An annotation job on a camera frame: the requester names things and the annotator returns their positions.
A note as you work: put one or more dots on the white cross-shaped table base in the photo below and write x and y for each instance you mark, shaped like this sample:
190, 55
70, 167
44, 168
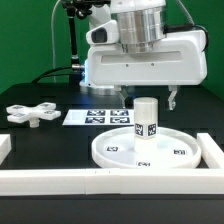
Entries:
21, 114

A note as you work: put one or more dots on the white front fence bar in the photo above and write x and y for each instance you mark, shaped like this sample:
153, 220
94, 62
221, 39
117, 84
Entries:
111, 181

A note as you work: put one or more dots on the black camera stand pole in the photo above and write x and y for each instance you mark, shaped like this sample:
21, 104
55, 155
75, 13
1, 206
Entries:
80, 9

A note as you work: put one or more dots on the white round table top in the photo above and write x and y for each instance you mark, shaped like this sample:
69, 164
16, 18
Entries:
169, 148

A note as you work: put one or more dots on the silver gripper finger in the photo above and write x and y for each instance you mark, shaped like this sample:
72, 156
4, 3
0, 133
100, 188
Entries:
173, 89
126, 100

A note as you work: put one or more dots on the white left fence block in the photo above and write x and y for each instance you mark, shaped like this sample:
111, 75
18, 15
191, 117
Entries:
5, 146

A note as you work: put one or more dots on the white fence block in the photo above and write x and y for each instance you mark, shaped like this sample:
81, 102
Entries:
211, 152
5, 146

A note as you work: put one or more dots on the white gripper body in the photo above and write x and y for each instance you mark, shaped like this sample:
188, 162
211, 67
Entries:
177, 59

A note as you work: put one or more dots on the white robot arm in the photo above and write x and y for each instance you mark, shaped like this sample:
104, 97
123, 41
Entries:
130, 45

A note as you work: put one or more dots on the white right fence block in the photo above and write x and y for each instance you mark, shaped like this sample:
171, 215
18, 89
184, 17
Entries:
211, 152

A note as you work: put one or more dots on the white marker sheet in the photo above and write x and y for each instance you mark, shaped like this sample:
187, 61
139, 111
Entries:
111, 117

